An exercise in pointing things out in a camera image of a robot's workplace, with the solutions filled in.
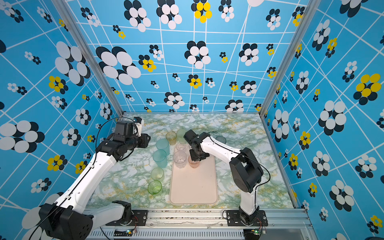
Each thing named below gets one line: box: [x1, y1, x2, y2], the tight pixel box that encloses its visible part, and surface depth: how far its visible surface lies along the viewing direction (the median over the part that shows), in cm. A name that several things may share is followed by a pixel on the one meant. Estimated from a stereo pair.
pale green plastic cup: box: [150, 167, 165, 182], surface depth 88 cm
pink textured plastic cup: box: [188, 155, 200, 169], surface depth 93 cm
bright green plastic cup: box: [147, 180, 163, 195], surface depth 84 cm
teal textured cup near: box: [152, 149, 168, 169], surface depth 92 cm
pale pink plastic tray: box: [169, 144, 218, 205], surface depth 86 cm
